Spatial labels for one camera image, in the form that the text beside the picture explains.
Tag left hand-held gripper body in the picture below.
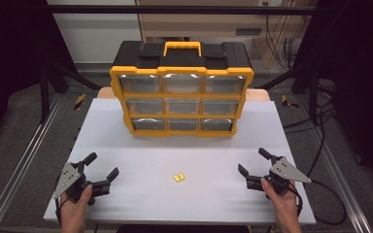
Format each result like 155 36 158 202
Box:
51 161 112 207

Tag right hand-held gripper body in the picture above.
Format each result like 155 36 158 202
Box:
246 155 313 197

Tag clear organizer drawer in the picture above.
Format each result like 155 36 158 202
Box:
204 75 248 95

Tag yellow black organizer case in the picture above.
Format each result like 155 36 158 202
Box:
109 40 255 138

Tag person's left hand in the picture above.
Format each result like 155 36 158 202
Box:
59 183 94 221

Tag person's right hand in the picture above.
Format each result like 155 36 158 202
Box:
260 178 302 223

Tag wooden table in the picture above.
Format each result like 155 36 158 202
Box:
96 86 271 102

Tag black metal stand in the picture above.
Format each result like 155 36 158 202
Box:
258 59 322 126
38 59 103 124

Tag grid of clear plastic bins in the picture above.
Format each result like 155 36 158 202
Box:
118 74 241 132

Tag black curtain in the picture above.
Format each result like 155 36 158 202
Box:
299 0 373 190
0 0 76 145

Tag black horizontal bar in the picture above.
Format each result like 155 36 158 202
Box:
45 4 319 16

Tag left hand-held gripper cable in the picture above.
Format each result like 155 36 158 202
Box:
54 197 62 226

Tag hand-held gripper cable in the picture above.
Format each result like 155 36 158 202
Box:
290 179 348 226
54 197 62 226

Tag aluminium floor rail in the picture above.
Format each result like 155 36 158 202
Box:
0 95 64 233
295 95 373 233

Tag right hand-held gripper cable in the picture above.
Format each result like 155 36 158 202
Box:
290 179 348 226

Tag black floor cables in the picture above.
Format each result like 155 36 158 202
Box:
284 82 338 178

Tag black hanging cables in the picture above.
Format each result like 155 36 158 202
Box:
263 14 297 70

